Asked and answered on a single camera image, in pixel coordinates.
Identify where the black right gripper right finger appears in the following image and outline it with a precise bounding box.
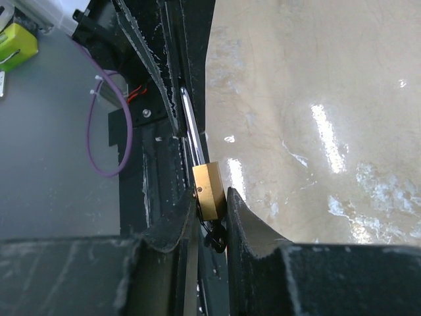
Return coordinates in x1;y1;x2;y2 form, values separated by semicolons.
226;188;420;315

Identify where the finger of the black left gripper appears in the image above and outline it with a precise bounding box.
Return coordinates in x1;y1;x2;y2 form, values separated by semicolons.
113;1;184;132
164;1;215;133

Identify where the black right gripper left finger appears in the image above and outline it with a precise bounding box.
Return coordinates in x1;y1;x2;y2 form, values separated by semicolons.
1;189;197;315

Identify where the small brass padlock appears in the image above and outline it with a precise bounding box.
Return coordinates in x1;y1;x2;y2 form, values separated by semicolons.
180;87;227;221

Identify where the green carton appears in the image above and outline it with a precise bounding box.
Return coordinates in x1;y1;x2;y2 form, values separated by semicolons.
1;23;38;72

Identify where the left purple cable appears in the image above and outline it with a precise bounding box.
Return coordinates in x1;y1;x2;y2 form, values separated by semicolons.
74;41;134;178

